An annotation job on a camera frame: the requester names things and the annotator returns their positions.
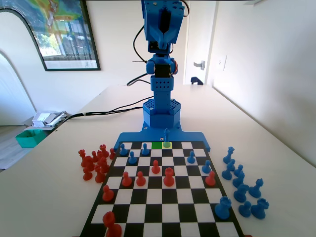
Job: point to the blue table clamp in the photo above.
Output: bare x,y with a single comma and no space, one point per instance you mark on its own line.
196,81

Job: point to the blue chess rook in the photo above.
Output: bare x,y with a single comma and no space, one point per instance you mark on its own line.
259,209
223,208

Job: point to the blue chess pawn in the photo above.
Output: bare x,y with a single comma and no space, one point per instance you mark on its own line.
132,159
145,150
245,210
191,158
123,150
206,168
238,170

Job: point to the red chess pawn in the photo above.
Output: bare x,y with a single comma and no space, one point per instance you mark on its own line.
87,175
99,153
112,153
126,180
210,179
155,168
107,194
94,156
140,179

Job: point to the white light switch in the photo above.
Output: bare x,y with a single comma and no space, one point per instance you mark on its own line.
222,63

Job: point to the pile of papers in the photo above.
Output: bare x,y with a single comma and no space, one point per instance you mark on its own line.
47,118

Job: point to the white door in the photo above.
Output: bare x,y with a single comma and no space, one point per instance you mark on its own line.
197,37

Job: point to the blue printed base plate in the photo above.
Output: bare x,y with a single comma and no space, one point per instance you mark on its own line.
133,137

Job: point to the green plastic box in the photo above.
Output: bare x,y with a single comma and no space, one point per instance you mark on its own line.
29,139

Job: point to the red printed base plate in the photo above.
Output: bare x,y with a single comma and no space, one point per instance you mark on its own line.
247,235

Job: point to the black white chessboard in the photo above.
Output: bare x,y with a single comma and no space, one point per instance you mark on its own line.
158,197

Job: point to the white arched chair back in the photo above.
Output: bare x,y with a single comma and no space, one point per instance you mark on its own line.
14,74

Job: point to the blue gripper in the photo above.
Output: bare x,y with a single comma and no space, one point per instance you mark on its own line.
163,37

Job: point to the black framed wall poster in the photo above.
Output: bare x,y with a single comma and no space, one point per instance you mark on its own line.
69,29

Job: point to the blue SO-100 robot arm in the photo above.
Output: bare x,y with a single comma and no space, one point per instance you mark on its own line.
161,86

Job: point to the red chess queen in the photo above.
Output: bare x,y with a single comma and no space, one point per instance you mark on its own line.
82,153

